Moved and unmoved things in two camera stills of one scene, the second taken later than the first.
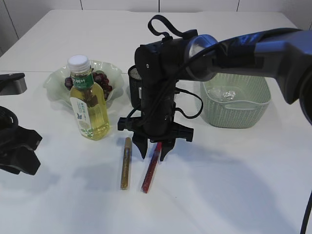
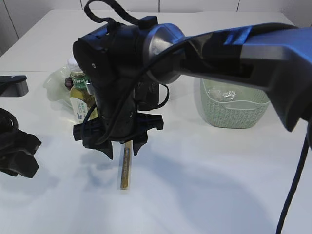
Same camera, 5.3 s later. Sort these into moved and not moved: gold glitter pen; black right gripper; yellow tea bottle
Moved: black right gripper
Not moved: gold glitter pen; yellow tea bottle
